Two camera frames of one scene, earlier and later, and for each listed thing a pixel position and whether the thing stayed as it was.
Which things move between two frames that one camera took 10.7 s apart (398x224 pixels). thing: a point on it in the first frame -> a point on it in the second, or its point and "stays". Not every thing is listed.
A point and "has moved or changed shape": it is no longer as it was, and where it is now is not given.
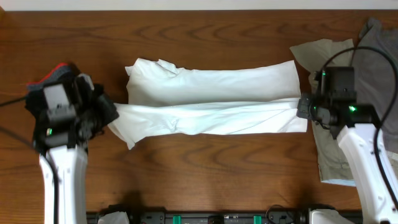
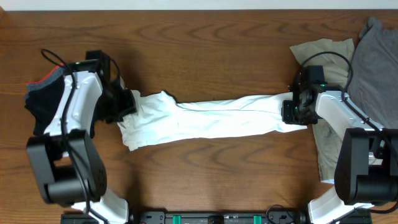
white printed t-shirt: (255, 98) has moved or changed shape
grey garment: (375, 60) stays
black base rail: (216, 216) stays
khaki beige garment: (311, 56) stays
